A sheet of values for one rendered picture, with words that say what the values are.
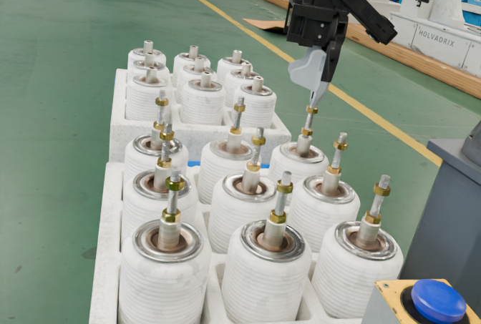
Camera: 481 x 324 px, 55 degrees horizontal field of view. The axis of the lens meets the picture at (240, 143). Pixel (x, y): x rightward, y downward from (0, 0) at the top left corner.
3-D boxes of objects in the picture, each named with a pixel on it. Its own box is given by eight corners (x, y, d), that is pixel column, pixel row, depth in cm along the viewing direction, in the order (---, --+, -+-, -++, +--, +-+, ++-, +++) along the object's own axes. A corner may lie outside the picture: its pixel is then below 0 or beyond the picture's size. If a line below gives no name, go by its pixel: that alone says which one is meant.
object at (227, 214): (189, 300, 67) (204, 194, 59) (210, 262, 75) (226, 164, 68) (252, 322, 65) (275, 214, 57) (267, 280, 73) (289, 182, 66)
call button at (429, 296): (439, 295, 39) (447, 276, 38) (469, 332, 35) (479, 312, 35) (397, 296, 38) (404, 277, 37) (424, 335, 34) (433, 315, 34)
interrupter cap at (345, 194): (302, 200, 62) (303, 195, 62) (301, 174, 69) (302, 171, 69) (357, 210, 62) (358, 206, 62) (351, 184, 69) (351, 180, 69)
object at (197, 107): (212, 151, 114) (222, 81, 106) (218, 169, 105) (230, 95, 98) (173, 149, 111) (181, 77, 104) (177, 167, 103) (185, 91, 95)
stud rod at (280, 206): (270, 227, 52) (283, 169, 49) (278, 229, 52) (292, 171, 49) (270, 232, 51) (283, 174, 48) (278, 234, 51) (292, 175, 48)
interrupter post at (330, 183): (320, 194, 65) (325, 174, 63) (319, 186, 67) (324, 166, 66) (336, 197, 65) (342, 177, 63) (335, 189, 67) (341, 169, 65)
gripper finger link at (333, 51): (316, 75, 70) (328, 18, 67) (326, 77, 71) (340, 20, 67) (320, 83, 66) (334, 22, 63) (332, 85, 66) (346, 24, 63)
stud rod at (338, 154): (327, 182, 65) (340, 134, 62) (326, 179, 65) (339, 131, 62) (334, 184, 65) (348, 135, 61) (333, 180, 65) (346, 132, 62)
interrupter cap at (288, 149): (317, 146, 80) (318, 143, 80) (328, 167, 73) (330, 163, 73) (275, 142, 79) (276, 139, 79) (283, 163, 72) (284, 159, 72)
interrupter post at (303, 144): (306, 151, 77) (311, 134, 76) (310, 158, 75) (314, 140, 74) (293, 151, 77) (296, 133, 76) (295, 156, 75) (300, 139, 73)
